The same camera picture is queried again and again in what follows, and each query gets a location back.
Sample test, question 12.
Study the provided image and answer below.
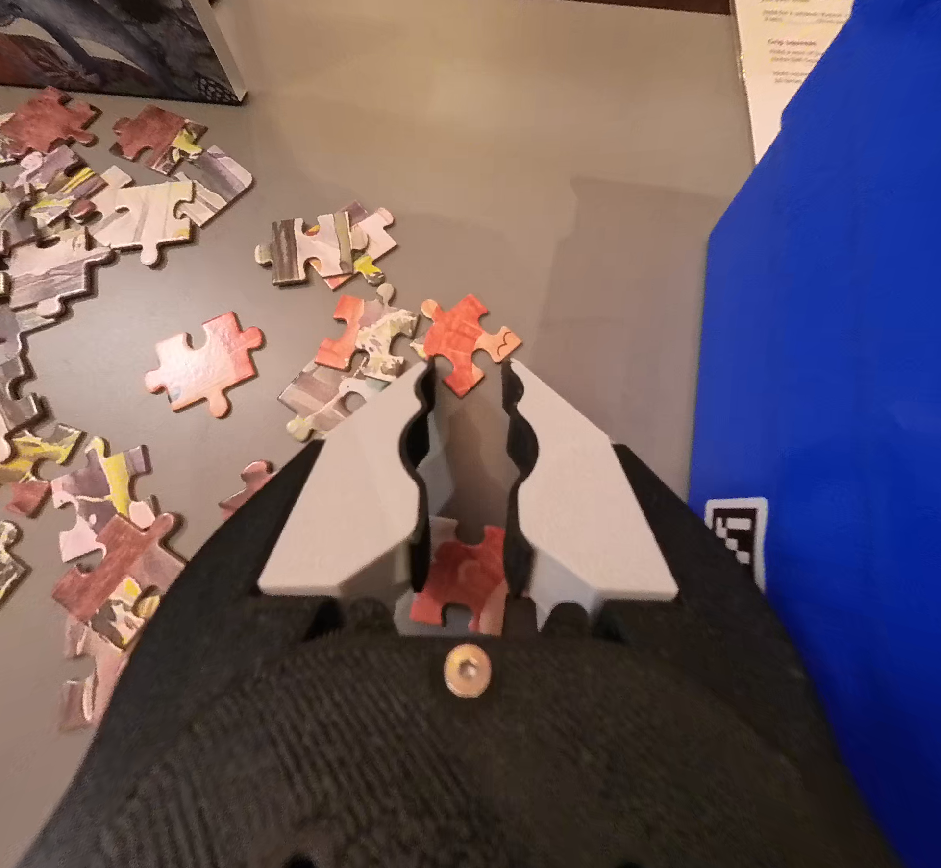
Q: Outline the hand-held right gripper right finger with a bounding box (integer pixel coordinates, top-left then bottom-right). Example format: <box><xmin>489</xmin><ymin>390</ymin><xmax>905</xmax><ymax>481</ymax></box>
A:
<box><xmin>502</xmin><ymin>360</ymin><xmax>679</xmax><ymax>628</ymax></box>

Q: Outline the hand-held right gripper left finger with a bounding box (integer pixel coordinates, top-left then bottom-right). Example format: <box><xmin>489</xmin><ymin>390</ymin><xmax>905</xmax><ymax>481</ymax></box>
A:
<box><xmin>257</xmin><ymin>361</ymin><xmax>442</xmax><ymax>623</ymax></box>

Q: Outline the red orange puzzle piece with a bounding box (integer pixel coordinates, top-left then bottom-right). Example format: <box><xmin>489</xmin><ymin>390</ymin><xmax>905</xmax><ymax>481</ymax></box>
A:
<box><xmin>421</xmin><ymin>293</ymin><xmax>524</xmax><ymax>399</ymax></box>

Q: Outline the pile of puzzle pieces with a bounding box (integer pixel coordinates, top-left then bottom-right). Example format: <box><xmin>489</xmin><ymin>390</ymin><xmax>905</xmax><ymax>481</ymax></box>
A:
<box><xmin>0</xmin><ymin>85</ymin><xmax>508</xmax><ymax>733</ymax></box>

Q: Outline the blue plastic bin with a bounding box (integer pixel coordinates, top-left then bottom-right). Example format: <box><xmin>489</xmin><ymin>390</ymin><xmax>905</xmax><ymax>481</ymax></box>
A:
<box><xmin>687</xmin><ymin>0</ymin><xmax>941</xmax><ymax>868</ymax></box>

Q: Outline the white paper sheet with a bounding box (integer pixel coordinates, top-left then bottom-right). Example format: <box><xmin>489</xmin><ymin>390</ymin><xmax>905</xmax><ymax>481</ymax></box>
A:
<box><xmin>724</xmin><ymin>0</ymin><xmax>901</xmax><ymax>164</ymax></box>

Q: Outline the printed puzzle storage box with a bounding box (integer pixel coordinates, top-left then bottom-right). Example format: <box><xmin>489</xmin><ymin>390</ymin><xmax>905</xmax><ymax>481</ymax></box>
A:
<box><xmin>0</xmin><ymin>0</ymin><xmax>251</xmax><ymax>106</ymax></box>

